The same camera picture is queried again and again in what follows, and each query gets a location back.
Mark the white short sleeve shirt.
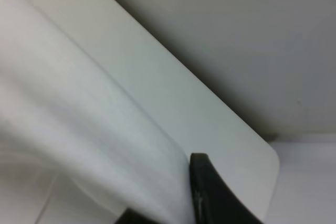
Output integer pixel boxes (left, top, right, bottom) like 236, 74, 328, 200
1, 0, 195, 223

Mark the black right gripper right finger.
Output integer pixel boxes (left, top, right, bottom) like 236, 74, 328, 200
190, 153, 261, 224

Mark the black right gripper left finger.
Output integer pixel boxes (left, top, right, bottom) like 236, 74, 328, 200
117, 208, 159, 224

